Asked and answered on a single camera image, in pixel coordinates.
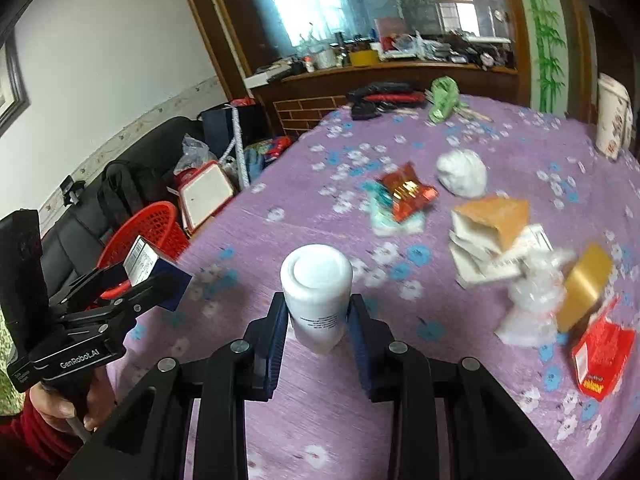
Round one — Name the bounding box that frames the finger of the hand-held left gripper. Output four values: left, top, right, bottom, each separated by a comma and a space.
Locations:
49, 264, 132, 319
85, 274, 187, 332

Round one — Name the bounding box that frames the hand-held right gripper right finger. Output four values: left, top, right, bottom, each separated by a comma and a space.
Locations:
347, 292, 583, 480

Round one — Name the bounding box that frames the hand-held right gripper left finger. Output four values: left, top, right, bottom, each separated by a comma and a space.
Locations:
57, 291, 290, 480

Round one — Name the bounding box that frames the dark blue carton box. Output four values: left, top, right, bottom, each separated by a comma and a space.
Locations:
121, 235, 194, 312

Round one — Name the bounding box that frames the red plastic basket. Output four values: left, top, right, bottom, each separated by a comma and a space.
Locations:
85, 201, 191, 311

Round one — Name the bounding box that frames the white plastic bottle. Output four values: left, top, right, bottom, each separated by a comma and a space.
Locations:
280, 244, 354, 356

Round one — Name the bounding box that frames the red snack packet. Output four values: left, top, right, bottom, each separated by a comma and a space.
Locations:
376, 162, 439, 223

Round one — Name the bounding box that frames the white carton with tan inside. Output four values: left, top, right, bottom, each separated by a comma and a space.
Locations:
451, 196, 531, 257

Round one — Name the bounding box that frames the person's left forearm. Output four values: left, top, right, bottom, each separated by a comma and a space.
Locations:
0, 400, 93, 480

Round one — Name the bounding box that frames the person's left hand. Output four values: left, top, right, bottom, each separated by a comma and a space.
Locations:
29, 366, 117, 433

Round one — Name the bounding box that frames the black sofa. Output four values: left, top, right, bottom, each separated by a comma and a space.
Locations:
39, 116, 207, 311

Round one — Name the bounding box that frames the green patterned cloth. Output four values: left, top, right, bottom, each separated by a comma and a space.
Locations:
0, 310, 32, 417

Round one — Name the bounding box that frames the black backpack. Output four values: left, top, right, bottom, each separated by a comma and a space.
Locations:
96, 160, 168, 222

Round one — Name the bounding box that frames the red framed white board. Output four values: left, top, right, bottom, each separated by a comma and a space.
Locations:
177, 161, 237, 234

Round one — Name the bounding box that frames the purple floral tablecloth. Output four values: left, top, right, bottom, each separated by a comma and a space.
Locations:
105, 94, 640, 480

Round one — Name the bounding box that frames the teal tissue pack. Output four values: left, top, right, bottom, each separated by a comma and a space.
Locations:
362, 182, 426, 236

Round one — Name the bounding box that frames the clear plastic bag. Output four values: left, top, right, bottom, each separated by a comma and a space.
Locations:
174, 134, 212, 177

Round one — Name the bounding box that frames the white printed carton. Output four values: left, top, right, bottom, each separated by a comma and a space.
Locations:
449, 225, 553, 289

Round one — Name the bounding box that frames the clear plastic wrapper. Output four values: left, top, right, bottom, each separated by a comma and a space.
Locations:
495, 247, 576, 348

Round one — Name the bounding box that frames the navy shopping bag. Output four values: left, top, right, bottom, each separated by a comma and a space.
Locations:
201, 102, 268, 162

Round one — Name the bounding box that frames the red and blue packet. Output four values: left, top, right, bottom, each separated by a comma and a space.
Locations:
245, 136, 294, 181

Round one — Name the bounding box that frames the gold box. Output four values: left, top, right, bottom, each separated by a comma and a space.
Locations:
556, 243, 615, 333

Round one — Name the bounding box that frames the red carton box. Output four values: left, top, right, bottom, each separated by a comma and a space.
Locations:
571, 297, 637, 402

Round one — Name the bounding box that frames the small black pouch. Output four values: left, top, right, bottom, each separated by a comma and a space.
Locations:
351, 101, 387, 121

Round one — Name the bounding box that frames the red pouch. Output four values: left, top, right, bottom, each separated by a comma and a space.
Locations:
365, 91, 426, 106

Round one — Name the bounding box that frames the wooden counter with brick pattern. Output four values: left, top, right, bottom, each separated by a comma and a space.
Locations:
242, 60, 521, 142

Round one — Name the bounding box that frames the pile of counter clutter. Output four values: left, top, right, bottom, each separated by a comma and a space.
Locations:
255, 16, 517, 83

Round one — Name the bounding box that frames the white patterned cup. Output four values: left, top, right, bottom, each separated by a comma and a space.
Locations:
595, 72, 632, 161

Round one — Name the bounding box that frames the black wall socket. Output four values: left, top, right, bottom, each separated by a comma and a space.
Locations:
60, 176, 87, 207

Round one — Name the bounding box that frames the framed wall picture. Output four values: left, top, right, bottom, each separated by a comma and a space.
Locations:
0, 25, 31, 137

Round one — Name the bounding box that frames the bamboo wall painting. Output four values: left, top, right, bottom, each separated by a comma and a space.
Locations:
516, 0, 569, 111

